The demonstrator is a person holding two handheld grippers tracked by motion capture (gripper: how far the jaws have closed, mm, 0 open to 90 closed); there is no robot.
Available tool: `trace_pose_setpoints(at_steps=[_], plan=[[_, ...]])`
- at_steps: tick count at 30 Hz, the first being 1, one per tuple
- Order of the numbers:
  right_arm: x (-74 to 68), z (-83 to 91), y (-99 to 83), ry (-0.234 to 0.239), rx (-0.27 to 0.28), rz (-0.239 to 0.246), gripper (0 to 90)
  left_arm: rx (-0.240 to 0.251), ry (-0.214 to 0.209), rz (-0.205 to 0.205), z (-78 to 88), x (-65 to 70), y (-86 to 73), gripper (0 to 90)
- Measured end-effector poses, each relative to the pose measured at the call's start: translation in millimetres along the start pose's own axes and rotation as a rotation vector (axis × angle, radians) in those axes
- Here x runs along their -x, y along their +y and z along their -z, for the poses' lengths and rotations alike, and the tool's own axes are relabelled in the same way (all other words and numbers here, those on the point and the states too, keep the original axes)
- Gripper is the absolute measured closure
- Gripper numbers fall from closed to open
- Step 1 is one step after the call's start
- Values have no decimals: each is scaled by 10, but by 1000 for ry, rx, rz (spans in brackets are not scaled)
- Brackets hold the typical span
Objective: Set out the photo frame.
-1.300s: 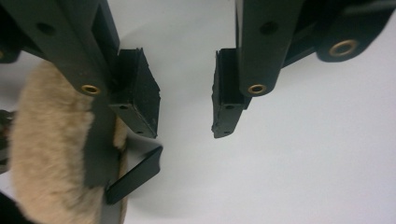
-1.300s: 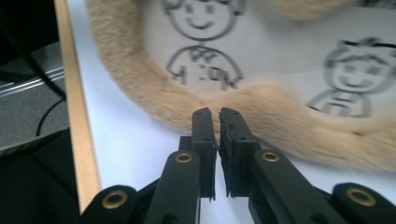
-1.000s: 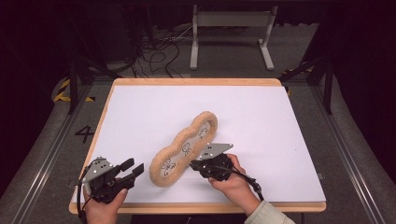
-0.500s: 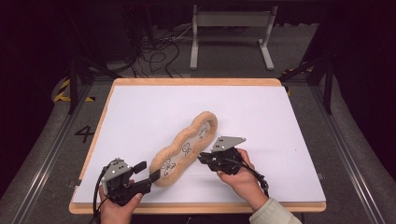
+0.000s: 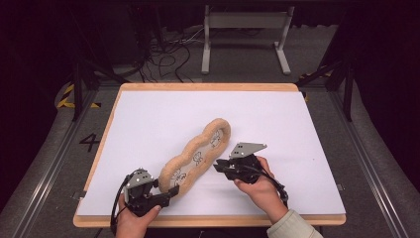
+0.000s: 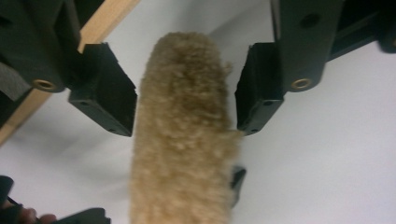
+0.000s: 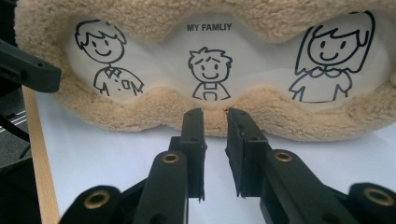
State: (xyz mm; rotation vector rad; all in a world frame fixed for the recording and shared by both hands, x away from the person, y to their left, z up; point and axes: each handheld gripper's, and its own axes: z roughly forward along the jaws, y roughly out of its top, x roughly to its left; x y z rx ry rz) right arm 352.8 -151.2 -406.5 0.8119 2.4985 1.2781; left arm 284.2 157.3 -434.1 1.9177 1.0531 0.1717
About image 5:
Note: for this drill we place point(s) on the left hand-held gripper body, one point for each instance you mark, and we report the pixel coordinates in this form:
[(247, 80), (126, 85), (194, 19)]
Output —
[(140, 198)]

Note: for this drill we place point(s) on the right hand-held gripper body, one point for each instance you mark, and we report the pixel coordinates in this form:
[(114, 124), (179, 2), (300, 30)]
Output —
[(246, 168)]

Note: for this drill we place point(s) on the tan peanut-shaped cushion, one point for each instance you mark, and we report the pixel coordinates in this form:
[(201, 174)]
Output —
[(189, 148)]

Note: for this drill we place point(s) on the person's left hand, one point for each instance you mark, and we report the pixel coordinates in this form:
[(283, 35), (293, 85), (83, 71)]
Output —
[(132, 224)]

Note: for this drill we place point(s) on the person's right hand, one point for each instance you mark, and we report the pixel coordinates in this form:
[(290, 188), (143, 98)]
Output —
[(264, 195)]

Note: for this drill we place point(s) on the small metal table clip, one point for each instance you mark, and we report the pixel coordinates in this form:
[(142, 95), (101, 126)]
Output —
[(78, 195), (340, 187)]

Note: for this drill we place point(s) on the yellow black floor tape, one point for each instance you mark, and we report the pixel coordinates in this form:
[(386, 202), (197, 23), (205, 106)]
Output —
[(313, 73), (66, 99)]

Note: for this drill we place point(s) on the black tripod stand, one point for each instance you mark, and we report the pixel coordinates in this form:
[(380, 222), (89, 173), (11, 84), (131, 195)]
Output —
[(347, 86), (77, 82)]

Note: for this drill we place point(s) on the grey metal stand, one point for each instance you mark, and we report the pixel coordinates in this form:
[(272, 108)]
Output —
[(247, 20)]

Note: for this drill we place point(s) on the white board with wood frame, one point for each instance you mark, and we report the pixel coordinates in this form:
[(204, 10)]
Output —
[(148, 125)]

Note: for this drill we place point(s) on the metal floor rail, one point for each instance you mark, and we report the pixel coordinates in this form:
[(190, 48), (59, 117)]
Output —
[(49, 172), (373, 172)]

